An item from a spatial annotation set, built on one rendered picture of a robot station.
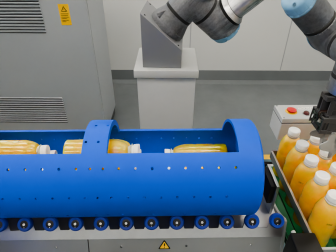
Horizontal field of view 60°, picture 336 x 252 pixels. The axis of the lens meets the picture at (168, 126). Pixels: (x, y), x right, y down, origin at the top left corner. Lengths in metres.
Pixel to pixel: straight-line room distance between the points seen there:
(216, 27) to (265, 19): 2.24
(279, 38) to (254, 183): 3.15
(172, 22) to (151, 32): 0.11
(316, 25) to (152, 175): 0.58
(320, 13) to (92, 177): 0.71
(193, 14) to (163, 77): 0.32
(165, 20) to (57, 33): 1.16
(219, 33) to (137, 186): 0.97
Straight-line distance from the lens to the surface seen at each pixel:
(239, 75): 3.87
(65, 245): 1.01
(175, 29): 1.45
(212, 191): 0.77
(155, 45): 1.44
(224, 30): 1.50
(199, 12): 1.45
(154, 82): 1.49
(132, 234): 0.94
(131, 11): 3.55
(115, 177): 0.76
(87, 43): 2.37
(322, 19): 0.89
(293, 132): 1.09
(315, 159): 1.00
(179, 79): 1.48
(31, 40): 2.51
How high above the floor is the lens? 1.70
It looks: 35 degrees down
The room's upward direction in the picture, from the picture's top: straight up
